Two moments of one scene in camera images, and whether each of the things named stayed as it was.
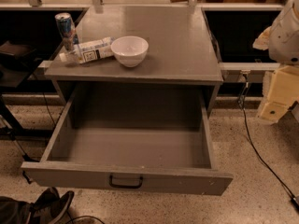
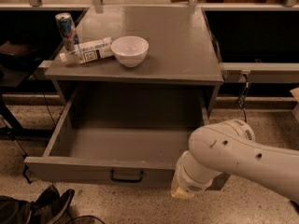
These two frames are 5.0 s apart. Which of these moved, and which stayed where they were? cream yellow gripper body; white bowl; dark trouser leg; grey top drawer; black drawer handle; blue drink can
Moved: cream yellow gripper body; black drawer handle
Stayed: white bowl; dark trouser leg; blue drink can; grey top drawer
